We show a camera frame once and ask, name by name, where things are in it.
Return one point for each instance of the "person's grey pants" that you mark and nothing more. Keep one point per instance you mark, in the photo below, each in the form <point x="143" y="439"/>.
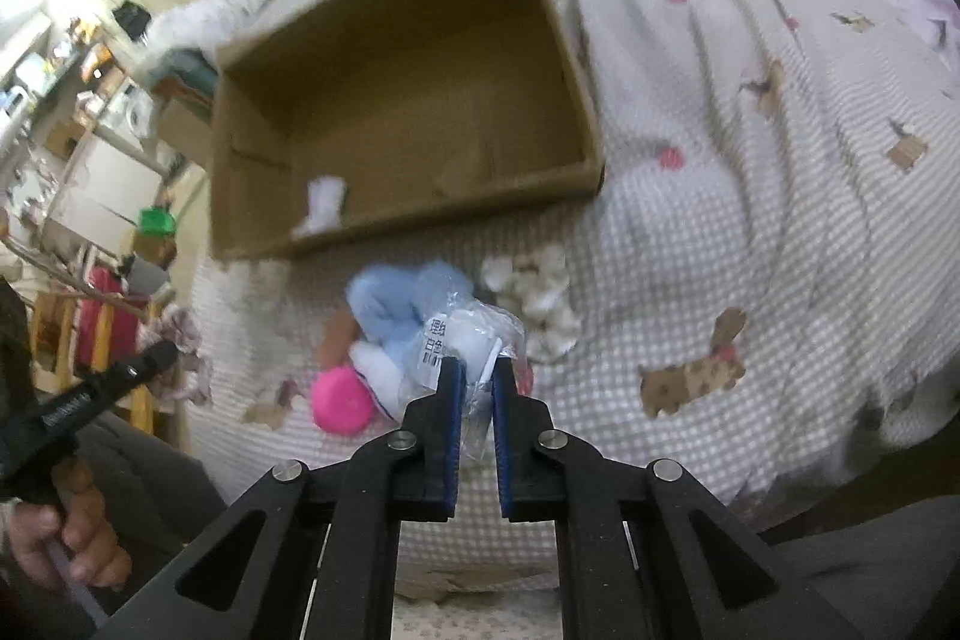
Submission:
<point x="150" y="482"/>

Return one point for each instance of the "red cloth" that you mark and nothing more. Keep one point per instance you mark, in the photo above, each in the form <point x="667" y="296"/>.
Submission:
<point x="101" y="325"/>

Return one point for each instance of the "white cloth piece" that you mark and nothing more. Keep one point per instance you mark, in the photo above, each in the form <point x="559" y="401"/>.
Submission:
<point x="324" y="205"/>

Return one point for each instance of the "clear plastic bag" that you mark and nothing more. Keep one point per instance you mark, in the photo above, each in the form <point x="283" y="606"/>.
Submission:
<point x="472" y="340"/>

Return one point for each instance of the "cluttered storage shelf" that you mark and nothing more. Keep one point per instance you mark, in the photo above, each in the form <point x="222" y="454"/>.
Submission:
<point x="82" y="145"/>

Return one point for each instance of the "pink round plush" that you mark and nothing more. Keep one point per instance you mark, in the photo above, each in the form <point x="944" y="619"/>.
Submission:
<point x="341" y="401"/>

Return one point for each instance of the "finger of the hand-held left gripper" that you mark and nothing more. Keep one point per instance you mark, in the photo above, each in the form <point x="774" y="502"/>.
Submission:
<point x="142" y="366"/>

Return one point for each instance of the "green plastic container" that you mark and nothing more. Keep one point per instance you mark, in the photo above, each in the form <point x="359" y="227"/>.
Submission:
<point x="156" y="222"/>

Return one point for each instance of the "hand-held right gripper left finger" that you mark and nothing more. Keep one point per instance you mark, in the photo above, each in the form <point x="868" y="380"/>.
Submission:
<point x="450" y="437"/>

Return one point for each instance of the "brown cardboard box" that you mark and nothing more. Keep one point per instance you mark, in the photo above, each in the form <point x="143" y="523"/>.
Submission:
<point x="405" y="85"/>

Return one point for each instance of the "white fluffy plush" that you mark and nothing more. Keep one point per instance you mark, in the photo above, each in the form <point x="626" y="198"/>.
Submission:
<point x="536" y="299"/>

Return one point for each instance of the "dog print checked blanket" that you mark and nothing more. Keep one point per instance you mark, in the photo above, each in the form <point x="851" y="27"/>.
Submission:
<point x="750" y="197"/>

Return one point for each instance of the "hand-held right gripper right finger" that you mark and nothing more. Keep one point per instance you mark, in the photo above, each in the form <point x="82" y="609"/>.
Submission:
<point x="504" y="445"/>

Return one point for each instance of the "person's left hand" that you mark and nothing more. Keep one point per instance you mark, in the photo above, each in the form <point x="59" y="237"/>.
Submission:
<point x="82" y="535"/>

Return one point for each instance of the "blue and white plush toy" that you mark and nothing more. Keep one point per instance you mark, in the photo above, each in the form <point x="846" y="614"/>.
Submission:
<point x="397" y="317"/>

